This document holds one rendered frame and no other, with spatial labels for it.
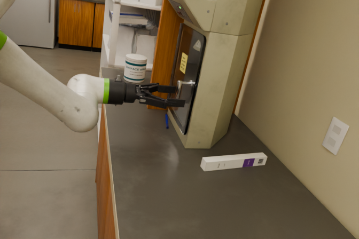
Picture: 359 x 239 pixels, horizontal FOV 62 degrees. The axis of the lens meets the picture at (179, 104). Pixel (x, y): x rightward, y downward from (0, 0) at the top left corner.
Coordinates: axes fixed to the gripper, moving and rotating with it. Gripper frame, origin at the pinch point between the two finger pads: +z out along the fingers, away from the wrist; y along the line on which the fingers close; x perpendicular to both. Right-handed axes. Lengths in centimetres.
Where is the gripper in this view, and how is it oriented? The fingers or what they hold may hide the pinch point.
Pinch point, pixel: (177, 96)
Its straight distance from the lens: 115.3
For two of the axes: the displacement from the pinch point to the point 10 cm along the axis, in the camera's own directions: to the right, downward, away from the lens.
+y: -2.6, -4.1, 8.7
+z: 9.5, 0.6, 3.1
